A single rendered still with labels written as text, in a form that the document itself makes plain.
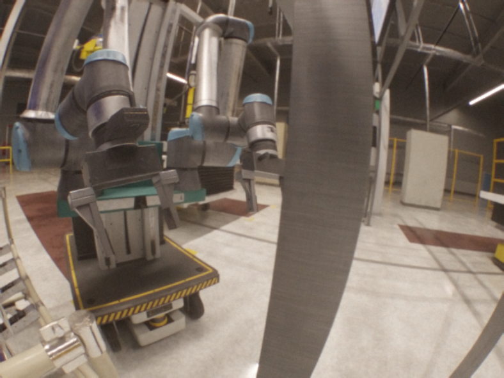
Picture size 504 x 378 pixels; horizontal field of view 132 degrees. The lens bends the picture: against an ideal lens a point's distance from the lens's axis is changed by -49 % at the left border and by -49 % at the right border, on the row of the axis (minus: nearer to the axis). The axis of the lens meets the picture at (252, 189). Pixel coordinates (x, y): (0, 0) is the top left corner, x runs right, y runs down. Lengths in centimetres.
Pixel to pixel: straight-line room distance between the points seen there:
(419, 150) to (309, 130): 641
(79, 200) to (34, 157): 44
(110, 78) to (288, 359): 46
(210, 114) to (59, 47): 55
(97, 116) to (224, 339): 109
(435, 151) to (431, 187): 101
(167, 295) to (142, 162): 68
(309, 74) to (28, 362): 34
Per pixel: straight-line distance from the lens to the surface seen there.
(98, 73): 42
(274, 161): 60
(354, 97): 16
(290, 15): 35
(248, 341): 119
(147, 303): 93
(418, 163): 652
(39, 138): 75
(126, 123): 32
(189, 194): 98
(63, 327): 26
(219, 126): 70
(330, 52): 17
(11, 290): 94
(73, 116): 49
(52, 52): 78
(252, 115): 64
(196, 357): 112
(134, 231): 118
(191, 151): 96
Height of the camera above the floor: 90
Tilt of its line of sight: 9 degrees down
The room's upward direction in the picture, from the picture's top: 5 degrees clockwise
